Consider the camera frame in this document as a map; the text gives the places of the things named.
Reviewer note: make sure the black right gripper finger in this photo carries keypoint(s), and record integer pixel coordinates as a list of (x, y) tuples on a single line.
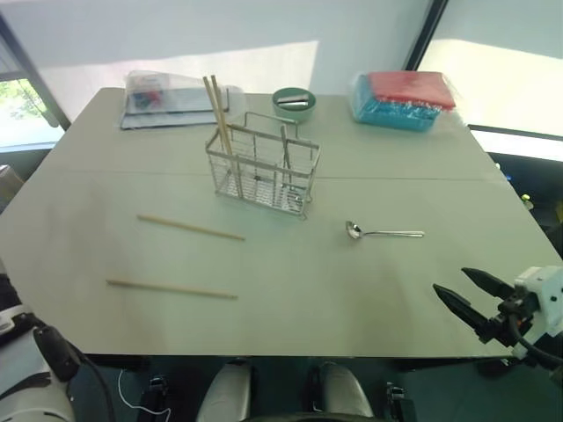
[(488, 281), (459, 307)]

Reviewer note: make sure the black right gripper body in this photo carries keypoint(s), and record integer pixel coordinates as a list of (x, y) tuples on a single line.
[(501, 323)]

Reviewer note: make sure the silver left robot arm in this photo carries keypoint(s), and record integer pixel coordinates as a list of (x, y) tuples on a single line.
[(31, 387)]

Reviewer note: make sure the metal spoon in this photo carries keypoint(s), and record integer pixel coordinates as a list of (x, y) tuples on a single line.
[(353, 230)]

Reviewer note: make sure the grey rounded robot knee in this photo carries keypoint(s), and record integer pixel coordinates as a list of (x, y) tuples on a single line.
[(341, 389), (226, 393)]

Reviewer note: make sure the red and blue box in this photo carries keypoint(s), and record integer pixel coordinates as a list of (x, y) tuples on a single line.
[(391, 116)]

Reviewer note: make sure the red folded cloth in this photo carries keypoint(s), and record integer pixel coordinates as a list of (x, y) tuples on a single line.
[(411, 88)]

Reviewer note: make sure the green bowl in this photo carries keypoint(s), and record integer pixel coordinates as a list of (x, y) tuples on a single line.
[(294, 113)]

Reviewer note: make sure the wooden chopstick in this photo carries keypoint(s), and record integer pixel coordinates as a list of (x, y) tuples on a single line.
[(171, 289), (189, 227), (210, 99), (218, 103)]

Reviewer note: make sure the clear plastic bag with papers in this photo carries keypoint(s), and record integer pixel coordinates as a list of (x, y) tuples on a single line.
[(167, 103)]

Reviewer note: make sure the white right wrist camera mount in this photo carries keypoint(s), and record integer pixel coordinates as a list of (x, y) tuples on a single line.
[(545, 303)]

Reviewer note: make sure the black window frame post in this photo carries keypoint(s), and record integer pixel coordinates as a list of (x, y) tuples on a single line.
[(35, 74), (424, 33)]

